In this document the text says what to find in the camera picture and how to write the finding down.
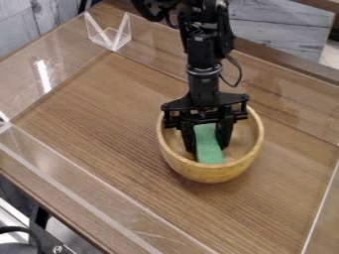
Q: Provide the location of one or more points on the green rectangular block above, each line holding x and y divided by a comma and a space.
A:
208, 151

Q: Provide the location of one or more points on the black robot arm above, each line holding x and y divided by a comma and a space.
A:
207, 37

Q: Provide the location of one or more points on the brown wooden bowl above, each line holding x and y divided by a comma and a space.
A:
238, 156

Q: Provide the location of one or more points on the black table leg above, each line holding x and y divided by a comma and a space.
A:
42, 217

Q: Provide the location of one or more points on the clear acrylic tray walls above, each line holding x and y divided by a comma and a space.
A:
79, 149

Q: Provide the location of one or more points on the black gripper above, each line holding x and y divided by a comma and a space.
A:
204, 105

